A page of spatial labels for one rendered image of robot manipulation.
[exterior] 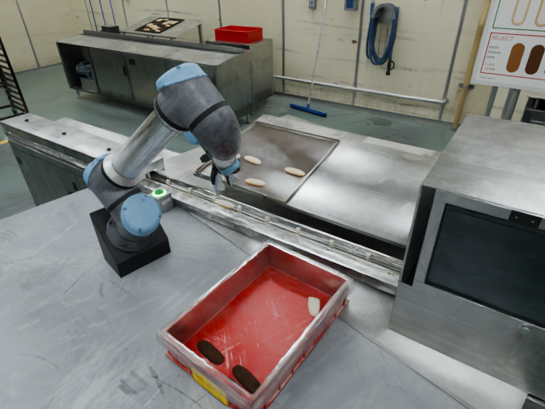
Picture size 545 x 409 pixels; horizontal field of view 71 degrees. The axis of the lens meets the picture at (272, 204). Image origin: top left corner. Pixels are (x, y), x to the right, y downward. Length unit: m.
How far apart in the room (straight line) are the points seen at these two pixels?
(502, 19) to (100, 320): 1.74
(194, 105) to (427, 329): 0.83
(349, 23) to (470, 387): 4.53
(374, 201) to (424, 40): 3.52
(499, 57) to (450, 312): 1.08
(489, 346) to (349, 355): 0.34
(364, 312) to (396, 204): 0.50
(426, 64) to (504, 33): 3.17
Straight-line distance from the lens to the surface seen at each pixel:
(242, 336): 1.14
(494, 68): 1.81
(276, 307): 1.20
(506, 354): 1.13
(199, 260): 1.40
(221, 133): 0.92
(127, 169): 1.14
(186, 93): 0.94
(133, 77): 5.29
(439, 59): 4.89
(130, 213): 1.17
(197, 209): 1.61
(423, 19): 4.88
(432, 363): 1.16
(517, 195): 0.93
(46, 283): 1.51
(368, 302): 1.25
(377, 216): 1.48
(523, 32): 1.78
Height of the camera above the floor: 1.72
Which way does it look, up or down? 33 degrees down
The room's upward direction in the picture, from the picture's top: 1 degrees counter-clockwise
